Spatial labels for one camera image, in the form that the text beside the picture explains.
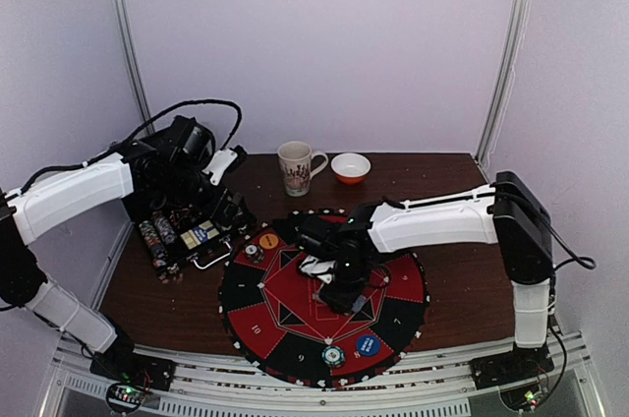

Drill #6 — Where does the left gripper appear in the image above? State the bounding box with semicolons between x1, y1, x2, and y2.
155;161;250;227

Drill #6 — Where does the poker chip stack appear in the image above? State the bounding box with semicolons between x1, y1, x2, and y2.
244;244;264;265
321;345;346;369

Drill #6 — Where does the orange big blind button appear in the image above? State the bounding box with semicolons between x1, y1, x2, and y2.
258;233;279;250

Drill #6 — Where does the blue small blind button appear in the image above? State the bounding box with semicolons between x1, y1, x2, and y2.
355;334;381;357

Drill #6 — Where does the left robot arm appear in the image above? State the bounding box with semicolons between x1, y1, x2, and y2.
1;103;256;382

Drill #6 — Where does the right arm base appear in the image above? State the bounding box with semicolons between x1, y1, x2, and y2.
470;345;554;413

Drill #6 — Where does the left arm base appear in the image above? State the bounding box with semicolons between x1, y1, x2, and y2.
82;343;176;416

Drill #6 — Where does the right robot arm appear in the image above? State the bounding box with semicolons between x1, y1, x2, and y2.
296;171;563;380

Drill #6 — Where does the boxed card deck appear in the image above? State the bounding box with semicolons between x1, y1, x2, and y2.
180;220;219;250

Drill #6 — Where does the black poker chip case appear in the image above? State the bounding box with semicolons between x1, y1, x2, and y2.
123;192;257;283

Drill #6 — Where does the beige patterned mug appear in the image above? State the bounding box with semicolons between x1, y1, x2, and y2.
277;141;329;198

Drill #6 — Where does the round poker mat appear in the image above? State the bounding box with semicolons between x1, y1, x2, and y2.
218;209;429;388

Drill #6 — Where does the white orange bowl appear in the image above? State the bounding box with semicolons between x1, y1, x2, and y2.
330;152;372;185

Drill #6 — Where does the left aluminium frame post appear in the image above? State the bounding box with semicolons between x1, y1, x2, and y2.
112;0;151;122

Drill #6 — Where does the aluminium frame post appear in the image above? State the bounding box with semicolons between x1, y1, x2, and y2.
112;0;151;122
475;0;531;170

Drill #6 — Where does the right aluminium frame post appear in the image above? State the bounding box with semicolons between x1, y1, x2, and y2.
475;0;531;170

